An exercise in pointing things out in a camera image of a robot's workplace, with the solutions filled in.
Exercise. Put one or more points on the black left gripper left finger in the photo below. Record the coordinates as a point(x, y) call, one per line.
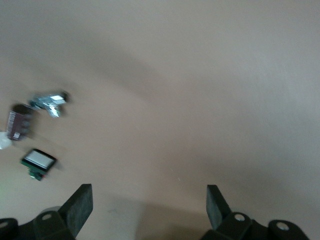
point(75, 212)

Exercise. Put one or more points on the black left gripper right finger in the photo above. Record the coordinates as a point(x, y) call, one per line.
point(217, 210)

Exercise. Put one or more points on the square white-faced push button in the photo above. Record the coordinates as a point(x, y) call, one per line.
point(38, 160)

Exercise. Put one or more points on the brown terminal block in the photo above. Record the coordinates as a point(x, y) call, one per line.
point(18, 122)

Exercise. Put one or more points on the white curved plastic bracket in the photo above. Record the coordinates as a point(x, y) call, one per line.
point(3, 141)

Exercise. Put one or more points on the silver metal key switch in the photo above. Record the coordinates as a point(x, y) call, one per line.
point(50, 101)

